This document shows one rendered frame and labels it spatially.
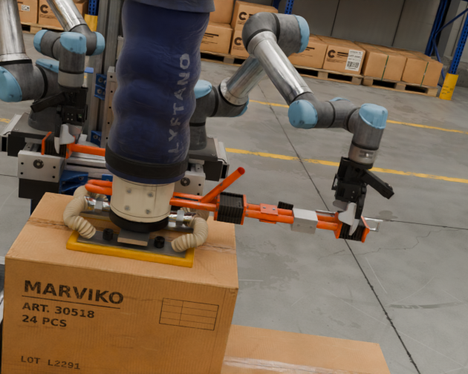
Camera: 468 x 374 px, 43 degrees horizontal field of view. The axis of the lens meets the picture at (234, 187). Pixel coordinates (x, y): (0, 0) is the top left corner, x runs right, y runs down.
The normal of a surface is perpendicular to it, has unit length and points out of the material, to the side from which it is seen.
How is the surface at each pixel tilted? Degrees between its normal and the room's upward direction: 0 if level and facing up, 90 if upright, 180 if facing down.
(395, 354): 0
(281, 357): 0
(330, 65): 90
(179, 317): 90
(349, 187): 90
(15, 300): 90
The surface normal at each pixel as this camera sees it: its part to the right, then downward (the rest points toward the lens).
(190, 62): 0.77, 0.18
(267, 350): 0.18, -0.90
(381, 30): 0.11, 0.41
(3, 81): -0.61, 0.33
